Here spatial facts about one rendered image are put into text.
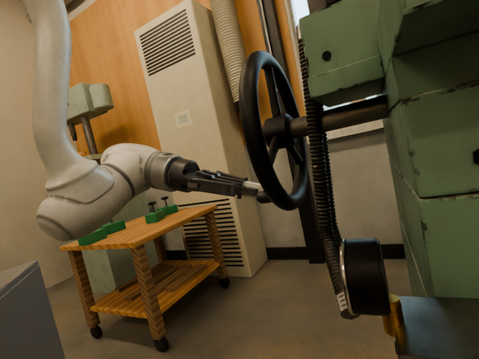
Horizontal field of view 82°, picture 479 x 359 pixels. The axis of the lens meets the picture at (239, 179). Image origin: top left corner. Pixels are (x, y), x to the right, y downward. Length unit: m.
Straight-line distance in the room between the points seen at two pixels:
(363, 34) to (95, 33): 2.83
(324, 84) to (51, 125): 0.47
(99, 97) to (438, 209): 2.25
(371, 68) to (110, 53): 2.67
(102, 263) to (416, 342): 2.21
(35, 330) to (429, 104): 0.40
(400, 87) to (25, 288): 0.39
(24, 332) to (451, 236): 0.37
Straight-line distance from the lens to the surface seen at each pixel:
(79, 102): 2.48
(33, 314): 0.34
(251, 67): 0.44
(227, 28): 1.95
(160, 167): 0.63
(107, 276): 2.36
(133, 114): 2.69
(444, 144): 0.29
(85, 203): 0.59
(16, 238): 3.07
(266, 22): 1.96
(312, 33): 0.46
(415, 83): 0.31
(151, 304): 1.38
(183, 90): 1.93
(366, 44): 0.45
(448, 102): 0.29
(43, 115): 0.62
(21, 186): 3.11
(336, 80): 0.42
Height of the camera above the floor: 0.78
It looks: 4 degrees down
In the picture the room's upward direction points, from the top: 12 degrees counter-clockwise
